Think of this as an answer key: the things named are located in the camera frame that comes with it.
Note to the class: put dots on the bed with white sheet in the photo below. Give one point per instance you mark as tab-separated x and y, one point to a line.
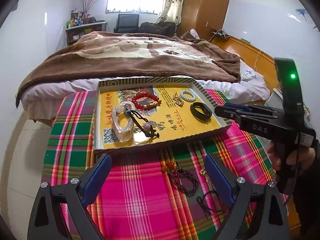
42	101

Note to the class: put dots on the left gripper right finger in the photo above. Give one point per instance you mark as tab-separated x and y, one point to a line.
269	220

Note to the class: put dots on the shelf with bottles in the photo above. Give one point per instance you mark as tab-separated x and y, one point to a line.
82	23

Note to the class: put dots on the plaid colourful table cloth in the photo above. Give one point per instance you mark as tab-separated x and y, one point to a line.
137	200

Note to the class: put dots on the dark bag on chair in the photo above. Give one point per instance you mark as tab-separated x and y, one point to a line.
163	28

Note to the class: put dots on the wooden wardrobe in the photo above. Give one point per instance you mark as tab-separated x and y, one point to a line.
204	16

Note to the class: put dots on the striped cardboard tray box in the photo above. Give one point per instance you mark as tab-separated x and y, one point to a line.
158	120

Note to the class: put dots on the floral curtain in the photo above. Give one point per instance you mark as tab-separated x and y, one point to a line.
171	11

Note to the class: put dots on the brown fleece blanket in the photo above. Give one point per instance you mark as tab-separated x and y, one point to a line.
101	54

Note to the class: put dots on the wooden headboard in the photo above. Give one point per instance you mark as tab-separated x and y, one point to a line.
255	58

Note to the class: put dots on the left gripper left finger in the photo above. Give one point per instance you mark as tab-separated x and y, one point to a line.
46	219

